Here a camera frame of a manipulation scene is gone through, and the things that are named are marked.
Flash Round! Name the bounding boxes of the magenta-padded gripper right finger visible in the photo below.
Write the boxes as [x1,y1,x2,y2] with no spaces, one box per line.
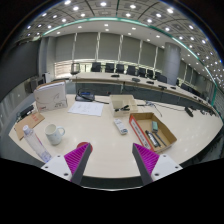
[132,142,184,186]

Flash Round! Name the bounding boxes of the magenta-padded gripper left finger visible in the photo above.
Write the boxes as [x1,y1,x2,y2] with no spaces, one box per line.
[40,142,93,186]

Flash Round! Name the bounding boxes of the clear plastic water bottle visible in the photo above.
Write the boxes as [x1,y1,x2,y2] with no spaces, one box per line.
[22,124,53,163]

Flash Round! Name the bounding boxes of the black marker pen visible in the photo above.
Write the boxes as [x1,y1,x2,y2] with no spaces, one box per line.
[144,129,162,148]

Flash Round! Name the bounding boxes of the small grey-green block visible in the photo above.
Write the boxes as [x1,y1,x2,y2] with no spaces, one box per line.
[151,120,159,133]

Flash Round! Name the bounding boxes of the white ceramic mug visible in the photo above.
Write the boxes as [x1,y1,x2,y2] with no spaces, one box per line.
[44,123,66,146]

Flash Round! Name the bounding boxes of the open brown red-labelled cardboard box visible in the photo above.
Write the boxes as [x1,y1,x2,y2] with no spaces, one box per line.
[128,112,178,154]

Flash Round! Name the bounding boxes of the white remote control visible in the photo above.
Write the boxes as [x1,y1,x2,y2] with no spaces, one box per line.
[113,118,129,136]

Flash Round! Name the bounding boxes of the white paper sheet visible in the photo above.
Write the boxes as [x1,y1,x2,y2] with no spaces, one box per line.
[67,101,105,117]

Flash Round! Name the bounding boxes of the black hand tool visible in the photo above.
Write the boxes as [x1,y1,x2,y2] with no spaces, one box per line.
[114,105,131,113]

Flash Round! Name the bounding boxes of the small open white box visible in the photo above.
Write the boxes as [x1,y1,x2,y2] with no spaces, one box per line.
[109,94,139,118]

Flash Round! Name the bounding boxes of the flat brown cardboard sheet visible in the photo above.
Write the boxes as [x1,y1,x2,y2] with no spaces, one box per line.
[13,111,46,141]

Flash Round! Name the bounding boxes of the black desk device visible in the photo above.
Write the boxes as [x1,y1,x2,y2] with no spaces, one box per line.
[75,90,96,102]

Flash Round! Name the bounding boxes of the large white cardboard box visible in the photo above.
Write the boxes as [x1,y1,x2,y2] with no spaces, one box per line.
[33,80,69,113]

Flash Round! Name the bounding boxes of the black flat device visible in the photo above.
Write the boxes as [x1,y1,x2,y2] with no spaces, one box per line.
[19,104,35,118]

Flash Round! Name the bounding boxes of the row of black office chairs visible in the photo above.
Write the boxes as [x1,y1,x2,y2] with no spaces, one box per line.
[90,61,169,84]

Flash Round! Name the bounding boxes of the round ceiling lights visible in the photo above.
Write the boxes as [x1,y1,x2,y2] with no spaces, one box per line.
[24,0,224,84]

